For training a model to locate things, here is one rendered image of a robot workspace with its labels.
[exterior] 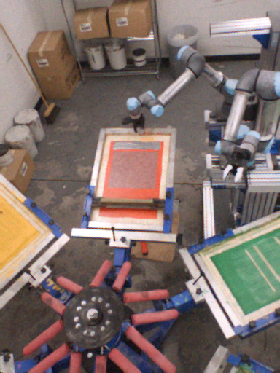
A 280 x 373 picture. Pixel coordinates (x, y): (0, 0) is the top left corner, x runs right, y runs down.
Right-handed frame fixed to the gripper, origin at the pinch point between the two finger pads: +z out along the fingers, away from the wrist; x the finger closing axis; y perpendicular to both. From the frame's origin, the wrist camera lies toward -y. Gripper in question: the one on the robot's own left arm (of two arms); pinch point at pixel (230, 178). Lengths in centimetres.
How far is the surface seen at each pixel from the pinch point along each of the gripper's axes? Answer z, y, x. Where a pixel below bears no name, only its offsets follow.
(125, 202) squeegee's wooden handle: 3, 40, 73
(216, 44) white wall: -366, 119, 162
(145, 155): -39, 38, 81
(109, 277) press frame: 49, 55, 60
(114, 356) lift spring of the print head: 87, 40, 26
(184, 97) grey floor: -263, 146, 172
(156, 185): -21, 47, 64
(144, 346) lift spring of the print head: 76, 45, 18
